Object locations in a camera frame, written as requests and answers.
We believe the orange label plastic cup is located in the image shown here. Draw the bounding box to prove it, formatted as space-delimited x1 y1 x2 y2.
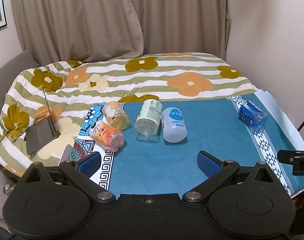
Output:
89 120 124 152

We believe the white blue label cup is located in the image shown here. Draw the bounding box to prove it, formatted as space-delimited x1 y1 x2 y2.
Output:
161 107 187 143

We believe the yellow label plastic cup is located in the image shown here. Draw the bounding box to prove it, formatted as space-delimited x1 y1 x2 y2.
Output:
102 101 130 131

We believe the dark blue plastic cup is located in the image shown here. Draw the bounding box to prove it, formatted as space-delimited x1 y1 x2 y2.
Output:
238 100 268 132

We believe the green label clear cup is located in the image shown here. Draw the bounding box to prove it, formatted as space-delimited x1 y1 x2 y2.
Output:
135 99 163 142

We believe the grey open laptop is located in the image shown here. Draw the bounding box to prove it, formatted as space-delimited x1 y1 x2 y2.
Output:
25 89 58 155

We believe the teal blue cloth mat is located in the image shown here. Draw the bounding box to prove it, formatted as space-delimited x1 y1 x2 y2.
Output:
109 98 304 195

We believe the floral striped duvet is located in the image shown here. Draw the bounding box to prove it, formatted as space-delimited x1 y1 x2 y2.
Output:
0 51 256 177

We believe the beige curtain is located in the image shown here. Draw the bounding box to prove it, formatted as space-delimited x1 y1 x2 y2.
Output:
11 0 229 66

